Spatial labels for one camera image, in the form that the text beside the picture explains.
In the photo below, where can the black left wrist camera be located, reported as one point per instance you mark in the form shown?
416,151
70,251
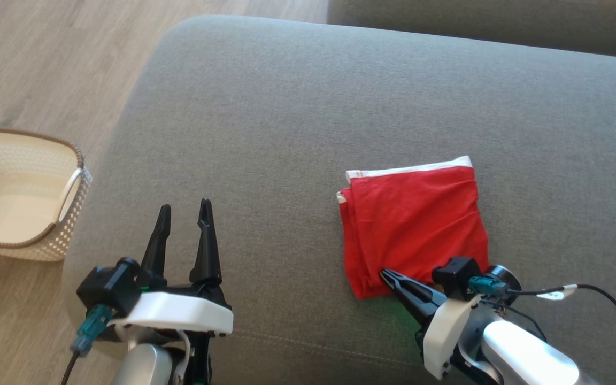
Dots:
107,286

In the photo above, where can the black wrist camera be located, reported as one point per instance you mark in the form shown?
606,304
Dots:
107,286
455,275

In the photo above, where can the beige sofa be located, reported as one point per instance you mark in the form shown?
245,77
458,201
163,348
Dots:
313,107

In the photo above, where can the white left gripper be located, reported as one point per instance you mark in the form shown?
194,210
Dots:
179,313

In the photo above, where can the red shorts with white stripes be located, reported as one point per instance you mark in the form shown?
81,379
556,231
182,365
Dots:
409,224

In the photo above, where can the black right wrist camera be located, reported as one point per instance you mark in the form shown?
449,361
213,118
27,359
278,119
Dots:
455,275

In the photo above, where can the cream perforated laundry basket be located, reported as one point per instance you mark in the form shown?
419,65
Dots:
14,214

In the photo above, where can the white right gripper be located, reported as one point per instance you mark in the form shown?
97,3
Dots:
447,337

